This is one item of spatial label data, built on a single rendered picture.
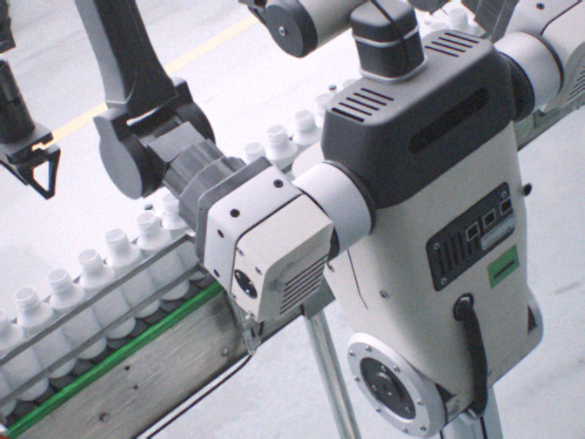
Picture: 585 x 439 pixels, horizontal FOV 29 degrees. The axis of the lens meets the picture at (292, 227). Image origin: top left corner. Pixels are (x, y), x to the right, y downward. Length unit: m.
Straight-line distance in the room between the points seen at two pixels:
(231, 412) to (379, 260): 2.02
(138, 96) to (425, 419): 0.53
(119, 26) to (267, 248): 0.28
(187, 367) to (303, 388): 1.22
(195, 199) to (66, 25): 4.75
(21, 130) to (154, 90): 0.40
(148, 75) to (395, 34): 0.26
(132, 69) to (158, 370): 0.90
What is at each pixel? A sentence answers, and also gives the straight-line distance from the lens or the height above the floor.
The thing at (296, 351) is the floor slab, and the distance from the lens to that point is 3.34.
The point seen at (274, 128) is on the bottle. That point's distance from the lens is 2.06.
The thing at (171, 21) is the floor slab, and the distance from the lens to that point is 5.53.
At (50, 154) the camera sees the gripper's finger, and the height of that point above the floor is 1.46.
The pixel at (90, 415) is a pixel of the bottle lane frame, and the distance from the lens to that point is 1.96.
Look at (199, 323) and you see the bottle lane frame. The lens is 2.01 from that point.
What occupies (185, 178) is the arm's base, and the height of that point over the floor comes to 1.59.
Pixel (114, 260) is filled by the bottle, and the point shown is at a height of 1.13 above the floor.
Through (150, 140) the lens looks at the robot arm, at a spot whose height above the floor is 1.61.
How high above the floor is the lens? 2.18
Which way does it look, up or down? 35 degrees down
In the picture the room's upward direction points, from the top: 17 degrees counter-clockwise
